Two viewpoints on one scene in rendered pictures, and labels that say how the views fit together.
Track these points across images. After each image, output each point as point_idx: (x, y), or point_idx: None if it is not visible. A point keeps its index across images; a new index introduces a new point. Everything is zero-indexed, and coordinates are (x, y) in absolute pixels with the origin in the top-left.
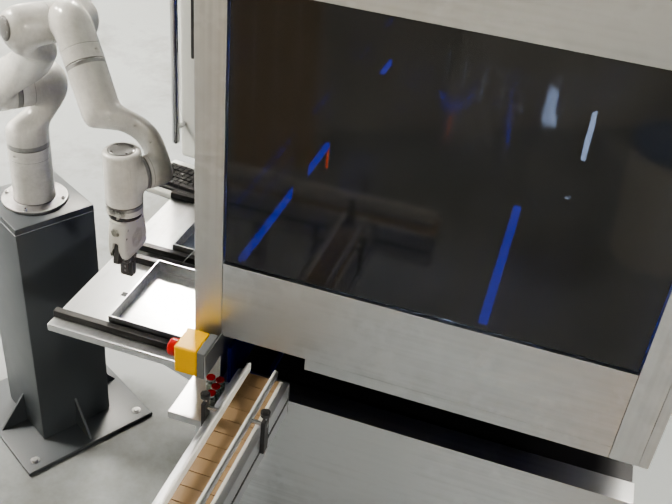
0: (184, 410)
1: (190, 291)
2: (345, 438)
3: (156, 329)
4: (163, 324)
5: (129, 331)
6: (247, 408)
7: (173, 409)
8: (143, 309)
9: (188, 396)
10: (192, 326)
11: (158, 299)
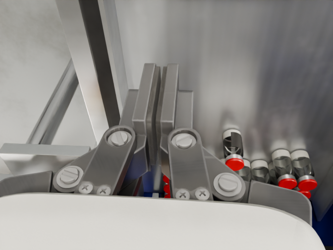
0: (17, 167)
1: (331, 79)
2: None
3: (118, 104)
4: (180, 75)
5: (92, 37)
6: None
7: (6, 157)
8: (219, 4)
9: (42, 163)
10: (198, 122)
11: (278, 21)
